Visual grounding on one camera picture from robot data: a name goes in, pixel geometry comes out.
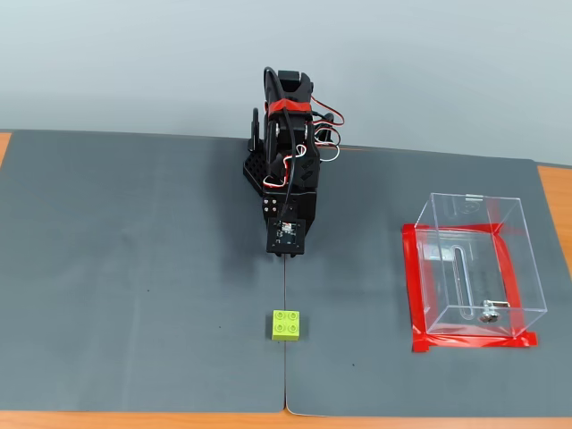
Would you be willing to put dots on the green lego block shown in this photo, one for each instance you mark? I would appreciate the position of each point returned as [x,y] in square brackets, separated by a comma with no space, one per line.
[286,328]

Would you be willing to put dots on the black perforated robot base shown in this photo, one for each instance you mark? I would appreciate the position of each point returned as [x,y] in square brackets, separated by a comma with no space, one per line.
[252,170]

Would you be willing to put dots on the red tape band on arm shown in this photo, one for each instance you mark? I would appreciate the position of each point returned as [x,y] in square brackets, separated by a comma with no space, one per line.
[290,106]

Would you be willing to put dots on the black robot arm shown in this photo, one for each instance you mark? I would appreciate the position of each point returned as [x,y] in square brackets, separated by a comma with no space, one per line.
[295,85]

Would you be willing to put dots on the transparent acrylic box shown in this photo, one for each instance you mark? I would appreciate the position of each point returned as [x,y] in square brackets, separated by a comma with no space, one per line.
[469,214]

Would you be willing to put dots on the silver metal box lock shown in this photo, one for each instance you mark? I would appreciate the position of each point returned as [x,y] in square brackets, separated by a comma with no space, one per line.
[489,316]

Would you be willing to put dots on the grey table mat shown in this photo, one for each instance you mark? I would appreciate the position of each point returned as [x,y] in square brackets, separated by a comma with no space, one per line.
[357,268]
[134,268]

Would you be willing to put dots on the black table clamp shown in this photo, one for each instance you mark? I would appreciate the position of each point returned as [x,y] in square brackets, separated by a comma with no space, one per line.
[330,118]
[255,125]

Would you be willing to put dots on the red tape strip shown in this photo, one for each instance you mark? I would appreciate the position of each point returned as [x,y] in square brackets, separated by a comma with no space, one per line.
[447,227]
[469,343]
[410,268]
[509,277]

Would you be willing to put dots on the black square wrist camera module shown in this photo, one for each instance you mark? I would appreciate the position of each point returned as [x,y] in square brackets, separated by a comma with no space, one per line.
[286,243]

